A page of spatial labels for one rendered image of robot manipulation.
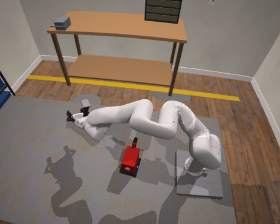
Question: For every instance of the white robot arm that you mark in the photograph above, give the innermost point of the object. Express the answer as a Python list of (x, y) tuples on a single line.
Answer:
[(203, 157)]

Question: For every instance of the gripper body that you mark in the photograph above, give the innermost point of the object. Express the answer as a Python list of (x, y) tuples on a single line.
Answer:
[(79, 119)]

